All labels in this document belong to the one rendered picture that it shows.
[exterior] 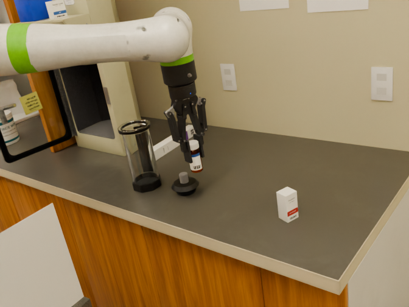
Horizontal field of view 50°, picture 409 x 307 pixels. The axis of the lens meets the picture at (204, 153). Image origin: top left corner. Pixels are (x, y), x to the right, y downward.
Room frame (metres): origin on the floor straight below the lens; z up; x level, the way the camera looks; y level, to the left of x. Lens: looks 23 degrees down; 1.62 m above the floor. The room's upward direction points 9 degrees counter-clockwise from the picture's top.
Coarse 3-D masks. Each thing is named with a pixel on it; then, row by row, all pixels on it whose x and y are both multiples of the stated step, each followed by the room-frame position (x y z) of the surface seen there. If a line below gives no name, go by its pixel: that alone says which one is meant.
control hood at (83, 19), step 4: (68, 16) 1.68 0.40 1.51; (72, 16) 1.64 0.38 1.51; (76, 16) 1.63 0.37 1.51; (80, 16) 1.64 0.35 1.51; (84, 16) 1.66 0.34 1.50; (88, 16) 1.67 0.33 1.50; (40, 20) 1.73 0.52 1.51; (44, 20) 1.69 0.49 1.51; (48, 20) 1.66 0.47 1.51; (52, 20) 1.63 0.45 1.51; (56, 20) 1.62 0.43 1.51; (60, 20) 1.60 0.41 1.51; (64, 20) 1.59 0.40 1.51; (68, 20) 1.60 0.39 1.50; (72, 20) 1.62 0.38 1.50; (76, 20) 1.63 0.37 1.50; (80, 20) 1.64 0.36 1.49; (84, 20) 1.65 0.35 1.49; (88, 20) 1.67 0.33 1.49
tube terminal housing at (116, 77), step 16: (80, 0) 1.69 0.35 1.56; (96, 0) 1.71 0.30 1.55; (112, 0) 1.83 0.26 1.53; (96, 16) 1.69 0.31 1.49; (112, 16) 1.75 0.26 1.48; (112, 64) 1.71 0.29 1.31; (128, 64) 1.93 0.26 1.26; (112, 80) 1.70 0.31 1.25; (128, 80) 1.76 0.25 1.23; (112, 96) 1.68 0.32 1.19; (128, 96) 1.74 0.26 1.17; (112, 112) 1.68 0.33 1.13; (128, 112) 1.73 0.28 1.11; (80, 144) 1.87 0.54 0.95; (96, 144) 1.79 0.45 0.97; (112, 144) 1.71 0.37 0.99
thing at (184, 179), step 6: (180, 174) 1.28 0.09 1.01; (186, 174) 1.28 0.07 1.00; (180, 180) 1.28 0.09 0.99; (186, 180) 1.28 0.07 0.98; (192, 180) 1.28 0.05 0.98; (174, 186) 1.27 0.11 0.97; (180, 186) 1.26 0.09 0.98; (186, 186) 1.25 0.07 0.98; (192, 186) 1.25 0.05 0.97; (180, 192) 1.25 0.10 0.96; (186, 192) 1.25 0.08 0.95; (192, 192) 1.26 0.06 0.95
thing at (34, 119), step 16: (0, 80) 1.72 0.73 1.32; (16, 80) 1.76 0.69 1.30; (32, 80) 1.80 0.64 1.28; (48, 80) 1.84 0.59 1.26; (0, 96) 1.71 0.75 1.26; (16, 96) 1.75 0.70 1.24; (32, 96) 1.79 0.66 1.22; (48, 96) 1.83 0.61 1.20; (16, 112) 1.74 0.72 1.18; (32, 112) 1.78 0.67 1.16; (48, 112) 1.82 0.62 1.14; (0, 128) 1.69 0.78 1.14; (16, 128) 1.73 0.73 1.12; (32, 128) 1.76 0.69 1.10; (48, 128) 1.81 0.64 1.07; (64, 128) 1.85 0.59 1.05; (16, 144) 1.71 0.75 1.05; (32, 144) 1.75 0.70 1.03
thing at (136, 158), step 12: (144, 120) 1.41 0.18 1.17; (144, 132) 1.34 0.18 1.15; (132, 144) 1.33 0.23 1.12; (144, 144) 1.34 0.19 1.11; (132, 156) 1.33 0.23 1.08; (144, 156) 1.33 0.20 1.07; (132, 168) 1.34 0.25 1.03; (144, 168) 1.33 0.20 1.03; (156, 168) 1.36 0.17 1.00; (144, 180) 1.33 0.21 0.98
